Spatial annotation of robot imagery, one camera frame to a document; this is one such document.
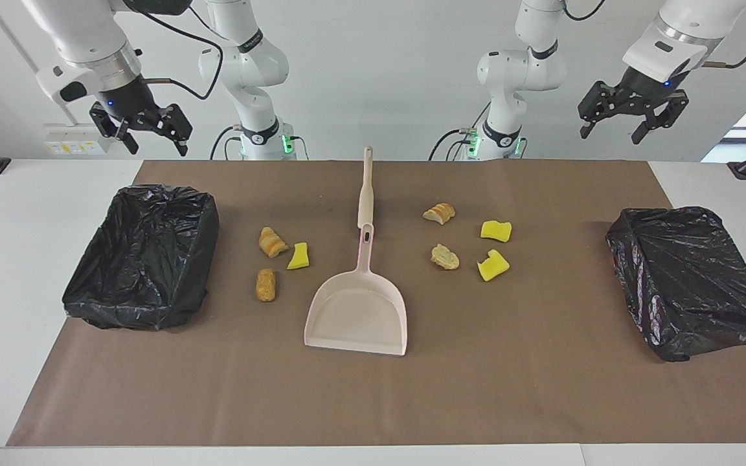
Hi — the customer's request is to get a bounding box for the striped croissant toy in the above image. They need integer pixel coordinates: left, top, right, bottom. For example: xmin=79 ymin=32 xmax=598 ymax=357
xmin=258 ymin=227 xmax=289 ymax=259

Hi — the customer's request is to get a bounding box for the yellow green sponge block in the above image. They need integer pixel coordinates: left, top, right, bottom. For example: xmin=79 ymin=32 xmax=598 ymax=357
xmin=480 ymin=220 xmax=513 ymax=243

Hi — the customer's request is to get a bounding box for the beige brush with black bristles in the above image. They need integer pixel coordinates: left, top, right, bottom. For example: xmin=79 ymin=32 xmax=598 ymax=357
xmin=357 ymin=146 xmax=376 ymax=229

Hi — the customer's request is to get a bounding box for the striped bread slice toy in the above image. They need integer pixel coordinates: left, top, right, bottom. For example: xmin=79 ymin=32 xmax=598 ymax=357
xmin=422 ymin=203 xmax=457 ymax=226

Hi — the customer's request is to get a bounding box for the small yellow sponge piece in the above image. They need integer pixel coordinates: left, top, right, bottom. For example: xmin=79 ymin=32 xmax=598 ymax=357
xmin=286 ymin=242 xmax=310 ymax=271

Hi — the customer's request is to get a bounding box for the bin with black trash bag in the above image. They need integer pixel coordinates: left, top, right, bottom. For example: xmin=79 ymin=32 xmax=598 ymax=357
xmin=605 ymin=206 xmax=746 ymax=362
xmin=62 ymin=184 xmax=220 ymax=331

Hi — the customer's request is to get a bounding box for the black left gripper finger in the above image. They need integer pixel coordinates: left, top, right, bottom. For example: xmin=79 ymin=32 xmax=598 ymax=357
xmin=578 ymin=81 xmax=620 ymax=139
xmin=632 ymin=91 xmax=690 ymax=144

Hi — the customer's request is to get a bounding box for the black arm base cable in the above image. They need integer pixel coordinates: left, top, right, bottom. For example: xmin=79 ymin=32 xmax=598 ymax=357
xmin=429 ymin=104 xmax=477 ymax=161
xmin=210 ymin=125 xmax=244 ymax=161

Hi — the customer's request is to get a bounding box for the notched yellow green sponge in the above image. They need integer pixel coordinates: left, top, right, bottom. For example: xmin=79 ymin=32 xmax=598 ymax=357
xmin=477 ymin=249 xmax=511 ymax=282

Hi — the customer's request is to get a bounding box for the white wall power strip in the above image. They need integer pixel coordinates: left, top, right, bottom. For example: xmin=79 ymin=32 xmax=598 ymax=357
xmin=43 ymin=124 xmax=115 ymax=156

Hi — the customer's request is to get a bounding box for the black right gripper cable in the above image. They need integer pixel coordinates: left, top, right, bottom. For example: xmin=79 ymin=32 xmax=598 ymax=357
xmin=124 ymin=0 xmax=225 ymax=101

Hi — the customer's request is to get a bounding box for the pink plastic dustpan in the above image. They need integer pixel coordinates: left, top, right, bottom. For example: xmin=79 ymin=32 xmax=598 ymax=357
xmin=304 ymin=223 xmax=407 ymax=356

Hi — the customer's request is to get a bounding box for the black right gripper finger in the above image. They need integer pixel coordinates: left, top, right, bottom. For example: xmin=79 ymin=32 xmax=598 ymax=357
xmin=146 ymin=104 xmax=192 ymax=156
xmin=90 ymin=102 xmax=139 ymax=155

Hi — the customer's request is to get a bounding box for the brown paper table mat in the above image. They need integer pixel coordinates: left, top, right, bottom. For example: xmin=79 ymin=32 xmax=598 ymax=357
xmin=6 ymin=160 xmax=746 ymax=447

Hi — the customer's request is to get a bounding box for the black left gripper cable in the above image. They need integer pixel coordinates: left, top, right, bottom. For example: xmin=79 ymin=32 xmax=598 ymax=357
xmin=702 ymin=0 xmax=746 ymax=69

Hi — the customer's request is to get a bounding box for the pale bread chunk toy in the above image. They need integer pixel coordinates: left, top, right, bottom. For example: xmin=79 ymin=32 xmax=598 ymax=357
xmin=431 ymin=243 xmax=460 ymax=271

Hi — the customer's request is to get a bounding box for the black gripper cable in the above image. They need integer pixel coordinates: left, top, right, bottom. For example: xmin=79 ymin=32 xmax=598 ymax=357
xmin=702 ymin=0 xmax=746 ymax=69
xmin=124 ymin=0 xmax=225 ymax=101

